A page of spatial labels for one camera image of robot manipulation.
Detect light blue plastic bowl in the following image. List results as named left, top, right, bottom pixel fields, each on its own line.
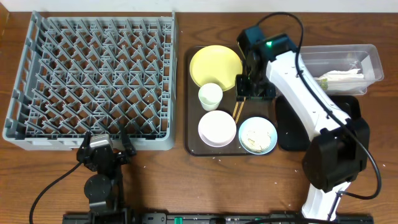
left=238, top=117, right=278, bottom=155

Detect grey plastic dish rack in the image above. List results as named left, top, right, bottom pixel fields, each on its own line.
left=2, top=12, right=178, bottom=151

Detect rice food leftovers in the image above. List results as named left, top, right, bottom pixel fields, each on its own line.
left=241, top=129, right=271, bottom=154

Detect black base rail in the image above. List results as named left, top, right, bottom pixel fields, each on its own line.
left=62, top=208, right=374, bottom=224

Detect green printed wrapper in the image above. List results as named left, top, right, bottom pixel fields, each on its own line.
left=317, top=78, right=328, bottom=91

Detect white crumpled paper napkin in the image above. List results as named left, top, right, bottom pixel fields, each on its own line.
left=314, top=68, right=364, bottom=91

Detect clear plastic waste bin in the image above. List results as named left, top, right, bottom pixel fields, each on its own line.
left=301, top=44, right=384, bottom=95

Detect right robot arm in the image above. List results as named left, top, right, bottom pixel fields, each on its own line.
left=236, top=25, right=370, bottom=221

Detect dark brown serving tray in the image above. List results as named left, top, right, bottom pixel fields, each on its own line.
left=184, top=45, right=279, bottom=157

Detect pale green plastic cup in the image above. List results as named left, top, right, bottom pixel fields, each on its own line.
left=198, top=83, right=223, bottom=111

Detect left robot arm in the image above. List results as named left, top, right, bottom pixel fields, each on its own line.
left=76, top=124, right=136, bottom=223

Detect yellow plastic plate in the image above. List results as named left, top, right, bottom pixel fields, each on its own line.
left=189, top=45, right=243, bottom=91

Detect wooden chopstick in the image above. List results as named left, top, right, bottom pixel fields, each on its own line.
left=233, top=101, right=239, bottom=119
left=234, top=97, right=246, bottom=124

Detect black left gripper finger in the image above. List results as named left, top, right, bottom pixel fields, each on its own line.
left=77, top=131, right=91, bottom=162
left=119, top=124, right=136, bottom=157

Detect black waste tray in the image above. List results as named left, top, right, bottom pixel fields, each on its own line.
left=275, top=95, right=361, bottom=152

